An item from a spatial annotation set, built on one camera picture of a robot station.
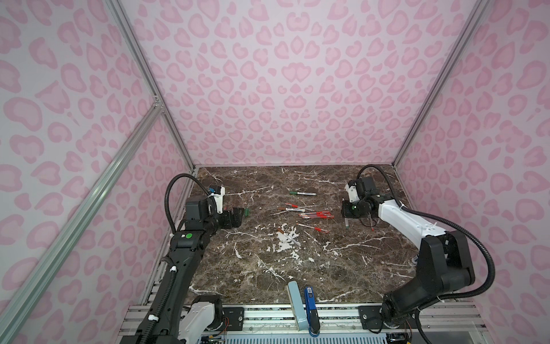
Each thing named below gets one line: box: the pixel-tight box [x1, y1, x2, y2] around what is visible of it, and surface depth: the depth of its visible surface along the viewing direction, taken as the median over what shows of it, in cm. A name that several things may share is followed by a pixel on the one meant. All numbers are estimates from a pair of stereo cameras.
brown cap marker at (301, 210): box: [277, 207, 306, 213], surface depth 103 cm
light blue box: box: [286, 280, 309, 332], surface depth 74 cm
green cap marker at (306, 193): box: [289, 191, 317, 196], surface depth 109 cm
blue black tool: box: [303, 286, 321, 337], surface depth 73 cm
